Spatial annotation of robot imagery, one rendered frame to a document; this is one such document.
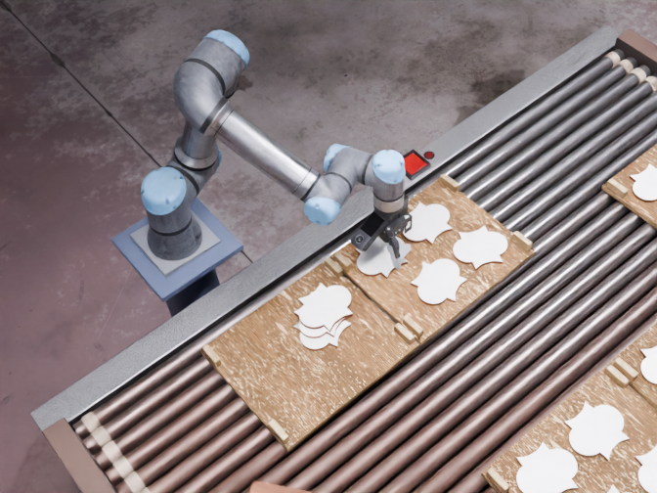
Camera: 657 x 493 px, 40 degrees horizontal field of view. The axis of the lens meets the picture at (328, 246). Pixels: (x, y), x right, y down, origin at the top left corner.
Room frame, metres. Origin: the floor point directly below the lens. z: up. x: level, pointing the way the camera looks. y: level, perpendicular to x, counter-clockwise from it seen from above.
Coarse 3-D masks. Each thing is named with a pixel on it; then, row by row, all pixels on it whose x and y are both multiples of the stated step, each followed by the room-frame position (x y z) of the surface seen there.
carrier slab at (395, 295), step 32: (448, 192) 1.56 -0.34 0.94; (448, 224) 1.45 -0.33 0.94; (480, 224) 1.44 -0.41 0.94; (352, 256) 1.38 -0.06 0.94; (416, 256) 1.36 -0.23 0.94; (448, 256) 1.35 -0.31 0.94; (512, 256) 1.32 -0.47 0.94; (384, 288) 1.27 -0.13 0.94; (416, 288) 1.26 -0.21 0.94; (480, 288) 1.24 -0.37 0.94; (416, 320) 1.16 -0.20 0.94; (448, 320) 1.15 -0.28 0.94
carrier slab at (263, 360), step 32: (288, 288) 1.30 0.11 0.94; (352, 288) 1.28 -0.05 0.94; (256, 320) 1.21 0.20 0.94; (288, 320) 1.20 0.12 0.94; (352, 320) 1.18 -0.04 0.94; (384, 320) 1.17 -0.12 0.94; (224, 352) 1.13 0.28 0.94; (256, 352) 1.12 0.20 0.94; (288, 352) 1.11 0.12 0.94; (320, 352) 1.10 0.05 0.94; (352, 352) 1.09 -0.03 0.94; (384, 352) 1.08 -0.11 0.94; (256, 384) 1.03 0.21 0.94; (288, 384) 1.02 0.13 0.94; (320, 384) 1.01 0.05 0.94; (352, 384) 1.00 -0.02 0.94; (288, 416) 0.94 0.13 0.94; (320, 416) 0.93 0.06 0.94; (288, 448) 0.86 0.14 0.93
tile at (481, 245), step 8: (472, 232) 1.41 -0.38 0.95; (480, 232) 1.40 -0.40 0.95; (488, 232) 1.40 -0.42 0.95; (496, 232) 1.40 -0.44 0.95; (464, 240) 1.38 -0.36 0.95; (472, 240) 1.38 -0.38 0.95; (480, 240) 1.38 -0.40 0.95; (488, 240) 1.38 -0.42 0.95; (496, 240) 1.37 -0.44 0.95; (504, 240) 1.37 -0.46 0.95; (456, 248) 1.36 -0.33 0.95; (464, 248) 1.36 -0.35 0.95; (472, 248) 1.35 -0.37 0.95; (480, 248) 1.35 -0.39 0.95; (488, 248) 1.35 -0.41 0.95; (496, 248) 1.35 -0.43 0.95; (504, 248) 1.34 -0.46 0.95; (456, 256) 1.34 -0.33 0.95; (464, 256) 1.33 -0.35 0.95; (472, 256) 1.33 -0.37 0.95; (480, 256) 1.33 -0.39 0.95; (488, 256) 1.32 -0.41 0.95; (496, 256) 1.32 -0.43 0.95; (472, 264) 1.31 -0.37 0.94; (480, 264) 1.30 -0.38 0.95
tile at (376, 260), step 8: (376, 240) 1.41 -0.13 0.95; (368, 248) 1.39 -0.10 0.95; (376, 248) 1.39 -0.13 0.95; (384, 248) 1.38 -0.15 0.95; (360, 256) 1.37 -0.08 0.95; (368, 256) 1.36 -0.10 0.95; (376, 256) 1.36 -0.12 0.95; (384, 256) 1.36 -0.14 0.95; (360, 264) 1.34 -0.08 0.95; (368, 264) 1.34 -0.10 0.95; (376, 264) 1.34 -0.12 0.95; (384, 264) 1.33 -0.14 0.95; (392, 264) 1.33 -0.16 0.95; (368, 272) 1.31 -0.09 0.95; (376, 272) 1.31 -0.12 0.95; (384, 272) 1.31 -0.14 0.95
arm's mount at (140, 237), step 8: (200, 224) 1.59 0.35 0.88; (136, 232) 1.57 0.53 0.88; (144, 232) 1.57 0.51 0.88; (208, 232) 1.55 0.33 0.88; (136, 240) 1.55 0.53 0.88; (144, 240) 1.54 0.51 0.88; (208, 240) 1.53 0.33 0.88; (216, 240) 1.52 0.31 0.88; (144, 248) 1.51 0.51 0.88; (200, 248) 1.50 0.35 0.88; (208, 248) 1.50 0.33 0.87; (152, 256) 1.48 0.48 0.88; (192, 256) 1.47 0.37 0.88; (160, 264) 1.45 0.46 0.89; (168, 264) 1.45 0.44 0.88; (176, 264) 1.45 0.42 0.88; (184, 264) 1.45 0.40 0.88; (168, 272) 1.42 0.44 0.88
